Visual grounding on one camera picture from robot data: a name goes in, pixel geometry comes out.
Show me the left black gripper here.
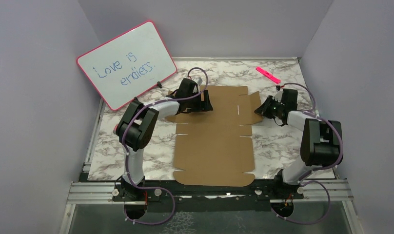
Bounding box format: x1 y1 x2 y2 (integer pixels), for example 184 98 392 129
186 90 213 112

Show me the brown cardboard box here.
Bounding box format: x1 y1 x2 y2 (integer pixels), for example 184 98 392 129
167 86 263 187

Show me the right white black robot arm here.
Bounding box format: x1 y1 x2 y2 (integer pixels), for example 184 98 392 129
254 85 343 198

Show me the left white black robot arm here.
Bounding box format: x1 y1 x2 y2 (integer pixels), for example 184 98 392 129
114 78 213 200

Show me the pink highlighter marker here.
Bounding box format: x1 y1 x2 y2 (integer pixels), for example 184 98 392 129
256 67 281 84

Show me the pink framed whiteboard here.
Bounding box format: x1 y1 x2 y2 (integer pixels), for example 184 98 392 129
76 21 177 111

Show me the pink whiteboard eraser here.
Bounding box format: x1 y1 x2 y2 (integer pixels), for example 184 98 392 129
113 125 118 135

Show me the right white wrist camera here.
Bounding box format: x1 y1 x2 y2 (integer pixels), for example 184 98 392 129
273 90 283 103

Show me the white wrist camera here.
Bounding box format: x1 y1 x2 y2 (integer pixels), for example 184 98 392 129
193 77 203 87
273 90 283 103

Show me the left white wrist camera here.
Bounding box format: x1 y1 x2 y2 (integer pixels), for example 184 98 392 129
193 77 203 87

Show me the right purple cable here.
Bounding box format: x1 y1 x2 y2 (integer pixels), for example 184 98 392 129
270 82 344 226

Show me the purple cable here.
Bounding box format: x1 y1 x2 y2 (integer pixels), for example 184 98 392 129
270 82 344 226
121 67 209 226

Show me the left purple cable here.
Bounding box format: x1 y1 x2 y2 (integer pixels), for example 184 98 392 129
121 67 209 226

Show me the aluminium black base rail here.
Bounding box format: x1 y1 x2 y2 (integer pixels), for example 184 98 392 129
59 179 363 234

